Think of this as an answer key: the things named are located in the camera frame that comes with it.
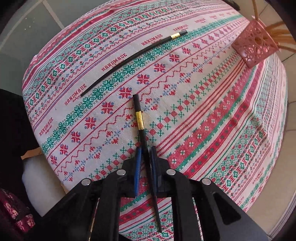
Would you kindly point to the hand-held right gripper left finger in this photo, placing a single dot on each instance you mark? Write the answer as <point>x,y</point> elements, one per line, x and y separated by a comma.
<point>138,168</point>

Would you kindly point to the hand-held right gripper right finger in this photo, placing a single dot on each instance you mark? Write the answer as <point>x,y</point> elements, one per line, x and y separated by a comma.
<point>155,169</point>

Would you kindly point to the black gold-banded chopstick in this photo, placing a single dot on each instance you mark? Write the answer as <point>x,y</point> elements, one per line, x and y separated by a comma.
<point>175,35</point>
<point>139,117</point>

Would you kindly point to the pink perforated utensil holder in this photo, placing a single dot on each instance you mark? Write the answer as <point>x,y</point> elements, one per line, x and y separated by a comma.
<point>254,44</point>

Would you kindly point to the bundle of bamboo chopsticks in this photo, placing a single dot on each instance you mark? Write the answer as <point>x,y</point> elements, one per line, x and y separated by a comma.
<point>278,33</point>

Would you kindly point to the striped patterned tablecloth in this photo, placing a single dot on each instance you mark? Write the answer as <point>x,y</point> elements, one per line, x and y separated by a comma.
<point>208,115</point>

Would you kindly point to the white padded object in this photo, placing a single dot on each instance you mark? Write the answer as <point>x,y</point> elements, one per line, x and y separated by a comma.
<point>41,185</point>

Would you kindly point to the brown cardboard piece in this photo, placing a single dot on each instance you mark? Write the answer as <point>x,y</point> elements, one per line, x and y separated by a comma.
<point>31,154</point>

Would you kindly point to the red patterned garment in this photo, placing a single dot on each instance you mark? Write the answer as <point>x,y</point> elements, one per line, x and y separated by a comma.
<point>13,213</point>

